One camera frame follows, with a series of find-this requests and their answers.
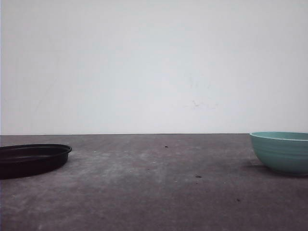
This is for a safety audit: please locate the teal ceramic bowl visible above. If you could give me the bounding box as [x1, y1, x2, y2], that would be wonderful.
[249, 131, 308, 176]

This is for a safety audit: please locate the black frying pan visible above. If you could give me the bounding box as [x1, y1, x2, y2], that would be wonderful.
[0, 144, 72, 180]

